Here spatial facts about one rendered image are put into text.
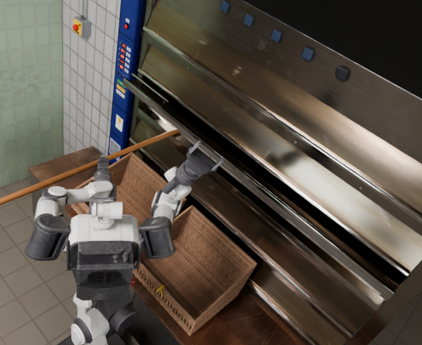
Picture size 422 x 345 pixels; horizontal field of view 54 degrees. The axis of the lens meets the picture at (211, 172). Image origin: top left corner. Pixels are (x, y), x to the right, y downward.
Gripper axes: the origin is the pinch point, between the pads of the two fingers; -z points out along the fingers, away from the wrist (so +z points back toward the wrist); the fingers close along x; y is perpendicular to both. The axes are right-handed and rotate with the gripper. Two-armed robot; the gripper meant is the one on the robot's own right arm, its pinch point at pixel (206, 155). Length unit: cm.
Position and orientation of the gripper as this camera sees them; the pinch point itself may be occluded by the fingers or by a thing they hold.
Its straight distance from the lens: 155.9
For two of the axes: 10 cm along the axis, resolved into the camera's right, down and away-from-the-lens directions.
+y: 3.6, -6.4, 6.8
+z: -5.2, 4.6, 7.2
